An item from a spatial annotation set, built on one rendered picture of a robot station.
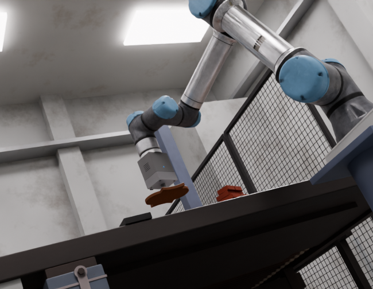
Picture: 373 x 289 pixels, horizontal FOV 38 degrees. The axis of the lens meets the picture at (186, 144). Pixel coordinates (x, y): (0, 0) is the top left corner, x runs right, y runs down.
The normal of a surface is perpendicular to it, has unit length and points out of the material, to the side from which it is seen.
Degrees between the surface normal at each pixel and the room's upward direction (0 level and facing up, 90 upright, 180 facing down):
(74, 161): 90
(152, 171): 90
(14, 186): 90
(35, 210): 90
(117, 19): 180
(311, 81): 99
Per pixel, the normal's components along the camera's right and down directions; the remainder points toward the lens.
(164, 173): 0.65, -0.54
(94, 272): 0.33, -0.52
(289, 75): -0.55, 0.04
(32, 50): 0.37, 0.84
